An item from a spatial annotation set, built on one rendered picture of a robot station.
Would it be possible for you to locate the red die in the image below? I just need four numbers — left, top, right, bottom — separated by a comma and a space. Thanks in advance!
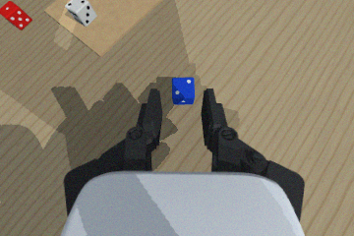
0, 1, 32, 30

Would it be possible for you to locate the blue die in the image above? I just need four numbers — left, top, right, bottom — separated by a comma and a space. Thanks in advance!
172, 78, 195, 105

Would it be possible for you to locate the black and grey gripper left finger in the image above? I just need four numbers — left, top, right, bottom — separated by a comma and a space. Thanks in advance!
64, 88, 162, 215

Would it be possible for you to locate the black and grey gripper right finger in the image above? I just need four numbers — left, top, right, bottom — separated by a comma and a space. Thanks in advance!
202, 88, 305, 222

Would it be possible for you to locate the white die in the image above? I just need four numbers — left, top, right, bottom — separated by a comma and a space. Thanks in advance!
65, 0, 97, 27

